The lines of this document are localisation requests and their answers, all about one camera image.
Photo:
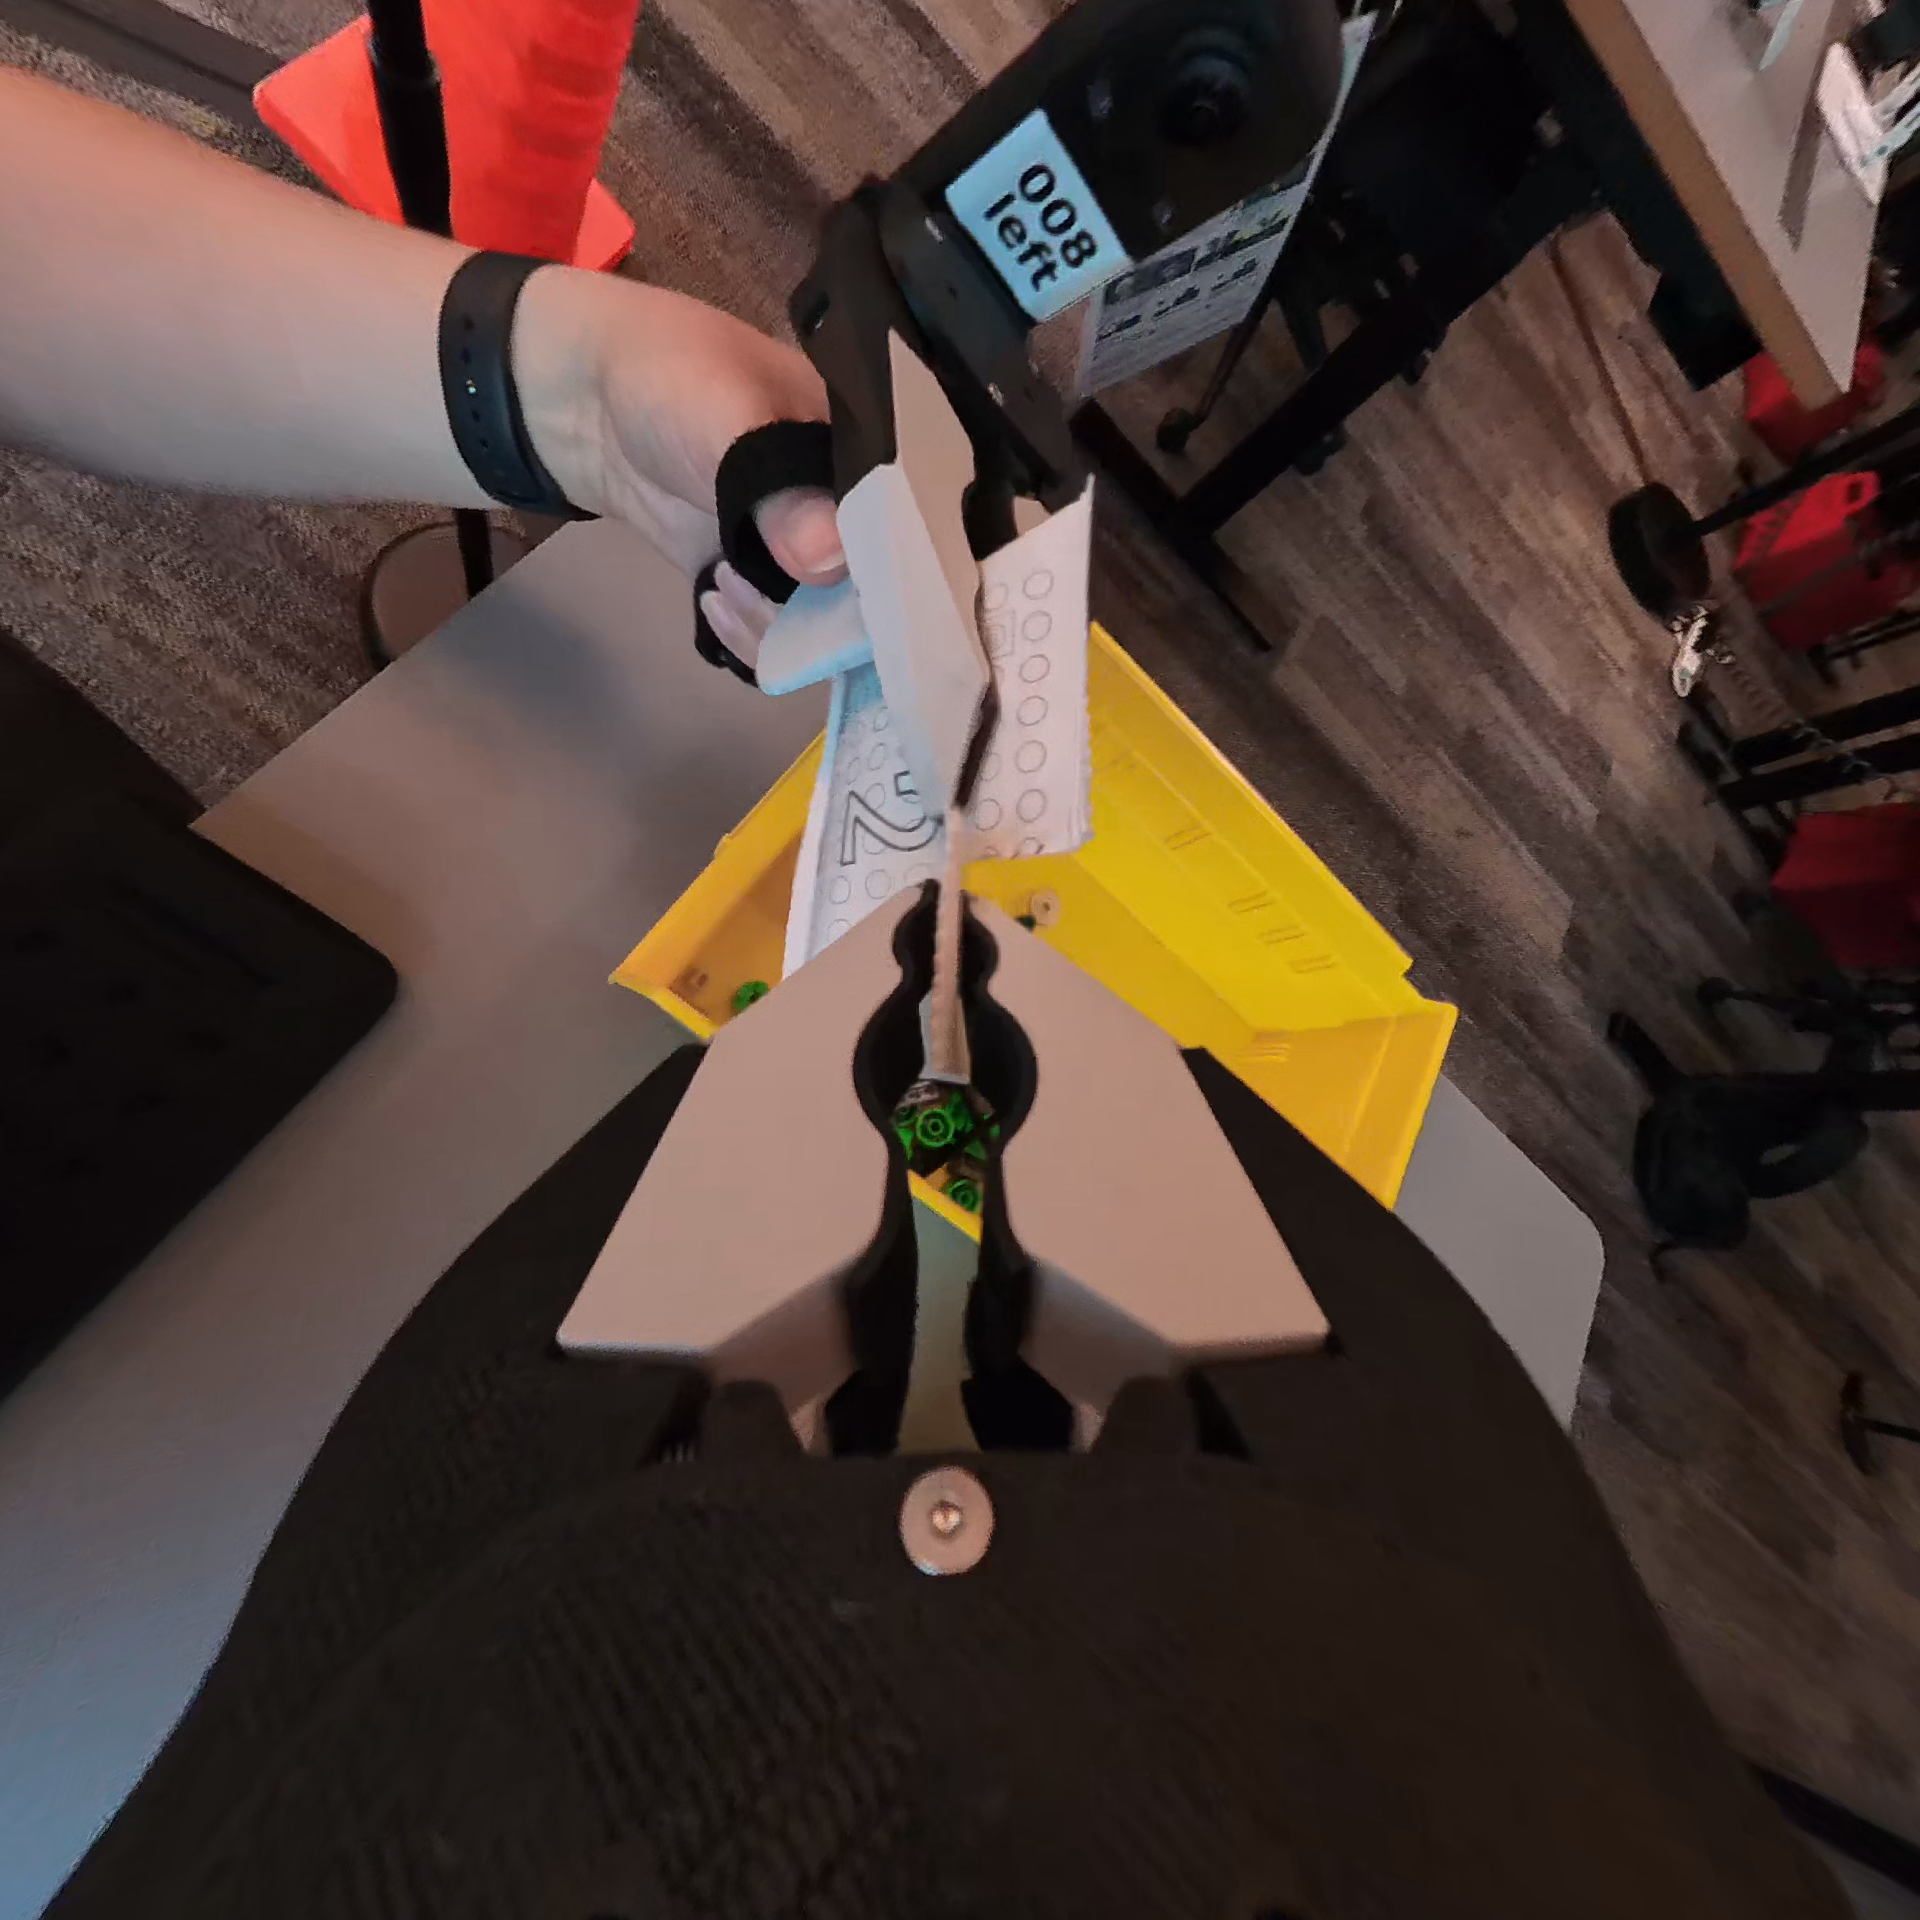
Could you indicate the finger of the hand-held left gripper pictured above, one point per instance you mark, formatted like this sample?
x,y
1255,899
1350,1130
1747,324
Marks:
x,y
915,599

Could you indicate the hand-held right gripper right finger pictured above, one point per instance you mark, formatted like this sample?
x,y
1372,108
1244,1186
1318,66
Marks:
x,y
1171,1202

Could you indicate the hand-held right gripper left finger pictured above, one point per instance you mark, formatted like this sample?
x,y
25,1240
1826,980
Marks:
x,y
735,1202

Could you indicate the white paper bag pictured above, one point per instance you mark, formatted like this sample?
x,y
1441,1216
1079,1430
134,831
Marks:
x,y
1035,676

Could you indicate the yellow plastic bin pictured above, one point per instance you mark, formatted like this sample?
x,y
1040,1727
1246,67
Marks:
x,y
1200,902

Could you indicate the person's left forearm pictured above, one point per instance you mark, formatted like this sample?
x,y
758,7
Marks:
x,y
224,301

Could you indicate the grey desk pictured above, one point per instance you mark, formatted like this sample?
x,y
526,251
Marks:
x,y
494,840

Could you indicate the person's left hand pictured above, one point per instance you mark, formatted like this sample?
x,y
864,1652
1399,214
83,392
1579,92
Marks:
x,y
644,421

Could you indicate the white picture instruction board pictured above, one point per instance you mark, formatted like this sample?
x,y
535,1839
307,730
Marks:
x,y
1200,285

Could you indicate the pile of green toy pieces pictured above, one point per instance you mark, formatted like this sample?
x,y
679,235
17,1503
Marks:
x,y
932,1125

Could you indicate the black wristband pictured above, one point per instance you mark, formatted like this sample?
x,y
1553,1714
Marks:
x,y
504,389

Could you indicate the orange traffic cone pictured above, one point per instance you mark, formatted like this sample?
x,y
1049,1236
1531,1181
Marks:
x,y
524,119

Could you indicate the black mesh chair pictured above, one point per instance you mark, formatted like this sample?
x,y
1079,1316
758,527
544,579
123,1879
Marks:
x,y
148,975

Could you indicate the black sign stand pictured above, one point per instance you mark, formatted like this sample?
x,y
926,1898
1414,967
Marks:
x,y
408,107

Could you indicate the black frame table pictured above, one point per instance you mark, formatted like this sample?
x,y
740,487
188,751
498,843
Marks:
x,y
1694,150

